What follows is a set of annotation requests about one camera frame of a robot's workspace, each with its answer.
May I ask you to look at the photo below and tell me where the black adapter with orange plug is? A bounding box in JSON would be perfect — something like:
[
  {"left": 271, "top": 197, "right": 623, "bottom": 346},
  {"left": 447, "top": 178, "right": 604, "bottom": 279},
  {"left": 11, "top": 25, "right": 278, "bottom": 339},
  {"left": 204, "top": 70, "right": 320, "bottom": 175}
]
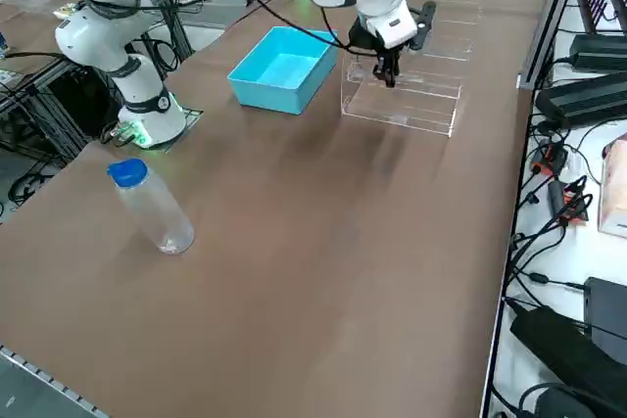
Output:
[{"left": 547, "top": 176, "right": 595, "bottom": 227}]

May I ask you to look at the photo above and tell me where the flat black box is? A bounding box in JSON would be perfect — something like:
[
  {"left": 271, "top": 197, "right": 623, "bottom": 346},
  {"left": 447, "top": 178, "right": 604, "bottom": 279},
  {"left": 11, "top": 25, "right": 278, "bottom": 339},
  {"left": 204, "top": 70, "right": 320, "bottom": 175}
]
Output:
[{"left": 584, "top": 276, "right": 627, "bottom": 355}]

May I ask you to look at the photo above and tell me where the clear bottle with blue cap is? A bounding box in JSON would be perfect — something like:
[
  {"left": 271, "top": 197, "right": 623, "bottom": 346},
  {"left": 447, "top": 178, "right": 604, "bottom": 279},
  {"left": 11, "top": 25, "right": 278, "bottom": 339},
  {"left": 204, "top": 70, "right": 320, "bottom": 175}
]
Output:
[{"left": 106, "top": 158, "right": 196, "bottom": 256}]

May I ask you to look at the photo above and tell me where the blue plastic bin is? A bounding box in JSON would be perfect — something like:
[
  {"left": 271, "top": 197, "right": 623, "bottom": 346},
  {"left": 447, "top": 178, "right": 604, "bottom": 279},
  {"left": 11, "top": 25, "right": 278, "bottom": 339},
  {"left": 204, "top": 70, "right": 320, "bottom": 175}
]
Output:
[{"left": 226, "top": 25, "right": 340, "bottom": 117}]

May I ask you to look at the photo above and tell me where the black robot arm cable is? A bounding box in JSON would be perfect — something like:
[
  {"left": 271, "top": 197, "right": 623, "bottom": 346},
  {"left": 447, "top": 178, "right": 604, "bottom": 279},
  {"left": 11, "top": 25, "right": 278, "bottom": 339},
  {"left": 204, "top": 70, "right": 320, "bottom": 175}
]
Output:
[{"left": 146, "top": 0, "right": 381, "bottom": 55}]

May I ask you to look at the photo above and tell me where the long black power brick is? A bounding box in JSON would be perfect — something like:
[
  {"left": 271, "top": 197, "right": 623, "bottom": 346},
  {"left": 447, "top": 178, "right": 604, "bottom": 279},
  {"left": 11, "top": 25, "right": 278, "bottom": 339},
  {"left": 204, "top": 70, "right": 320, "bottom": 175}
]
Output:
[{"left": 535, "top": 70, "right": 627, "bottom": 129}]

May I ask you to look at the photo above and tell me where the aluminium profile rail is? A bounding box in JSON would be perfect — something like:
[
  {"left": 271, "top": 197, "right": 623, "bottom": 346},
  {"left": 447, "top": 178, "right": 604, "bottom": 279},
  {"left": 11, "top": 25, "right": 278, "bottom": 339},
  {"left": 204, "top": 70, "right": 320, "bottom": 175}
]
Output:
[{"left": 516, "top": 0, "right": 589, "bottom": 91}]

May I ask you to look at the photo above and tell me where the pink cardboard box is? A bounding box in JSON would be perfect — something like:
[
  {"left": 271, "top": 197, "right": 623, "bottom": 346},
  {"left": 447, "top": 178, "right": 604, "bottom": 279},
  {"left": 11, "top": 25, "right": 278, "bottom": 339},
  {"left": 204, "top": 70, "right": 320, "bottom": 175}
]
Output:
[{"left": 598, "top": 136, "right": 627, "bottom": 239}]

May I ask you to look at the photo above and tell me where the black rounded device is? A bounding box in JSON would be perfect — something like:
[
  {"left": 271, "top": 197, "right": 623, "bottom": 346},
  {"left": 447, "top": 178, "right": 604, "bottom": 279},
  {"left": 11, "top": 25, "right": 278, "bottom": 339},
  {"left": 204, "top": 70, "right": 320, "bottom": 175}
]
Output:
[{"left": 517, "top": 382, "right": 608, "bottom": 418}]

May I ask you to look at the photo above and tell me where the large black power brick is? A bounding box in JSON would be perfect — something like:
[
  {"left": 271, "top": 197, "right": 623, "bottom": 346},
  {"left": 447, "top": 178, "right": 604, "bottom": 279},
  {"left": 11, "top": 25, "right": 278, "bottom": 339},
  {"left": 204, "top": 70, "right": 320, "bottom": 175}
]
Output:
[{"left": 508, "top": 304, "right": 627, "bottom": 414}]

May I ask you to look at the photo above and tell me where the orange and black connector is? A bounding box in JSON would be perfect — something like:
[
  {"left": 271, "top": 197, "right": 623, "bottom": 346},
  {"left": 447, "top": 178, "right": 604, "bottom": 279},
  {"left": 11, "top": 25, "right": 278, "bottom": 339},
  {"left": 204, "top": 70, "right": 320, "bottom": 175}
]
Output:
[{"left": 531, "top": 142, "right": 569, "bottom": 177}]

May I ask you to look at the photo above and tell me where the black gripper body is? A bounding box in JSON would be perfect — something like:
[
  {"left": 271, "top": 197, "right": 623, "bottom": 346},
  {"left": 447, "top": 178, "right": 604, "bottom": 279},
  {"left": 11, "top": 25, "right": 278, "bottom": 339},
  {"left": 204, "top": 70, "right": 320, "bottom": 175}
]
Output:
[{"left": 348, "top": 15, "right": 409, "bottom": 59}]

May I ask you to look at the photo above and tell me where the grey ribbed rail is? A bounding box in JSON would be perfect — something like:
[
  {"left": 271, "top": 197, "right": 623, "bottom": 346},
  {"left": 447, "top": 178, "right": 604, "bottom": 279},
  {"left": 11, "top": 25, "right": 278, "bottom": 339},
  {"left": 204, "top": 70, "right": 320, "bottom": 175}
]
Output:
[{"left": 0, "top": 343, "right": 110, "bottom": 418}]

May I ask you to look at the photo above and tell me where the black metal support frame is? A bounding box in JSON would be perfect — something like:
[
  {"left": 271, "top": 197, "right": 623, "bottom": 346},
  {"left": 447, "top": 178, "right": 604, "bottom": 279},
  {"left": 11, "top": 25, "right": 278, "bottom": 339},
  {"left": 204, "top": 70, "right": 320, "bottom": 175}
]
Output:
[{"left": 0, "top": 53, "right": 123, "bottom": 169}]

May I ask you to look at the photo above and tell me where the clear acrylic rack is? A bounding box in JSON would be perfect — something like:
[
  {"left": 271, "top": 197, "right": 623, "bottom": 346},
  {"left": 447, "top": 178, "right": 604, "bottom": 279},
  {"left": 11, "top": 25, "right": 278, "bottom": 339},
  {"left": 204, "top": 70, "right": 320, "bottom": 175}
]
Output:
[{"left": 338, "top": 0, "right": 484, "bottom": 139}]

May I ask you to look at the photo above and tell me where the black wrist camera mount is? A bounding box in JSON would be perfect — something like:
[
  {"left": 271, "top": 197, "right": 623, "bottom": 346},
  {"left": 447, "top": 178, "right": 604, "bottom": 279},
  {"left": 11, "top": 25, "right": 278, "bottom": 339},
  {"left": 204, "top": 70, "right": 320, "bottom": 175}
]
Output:
[{"left": 405, "top": 0, "right": 438, "bottom": 54}]

